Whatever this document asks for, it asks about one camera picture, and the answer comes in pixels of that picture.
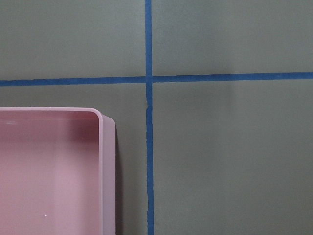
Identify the pink plastic bin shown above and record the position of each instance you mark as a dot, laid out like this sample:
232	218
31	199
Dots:
57	171

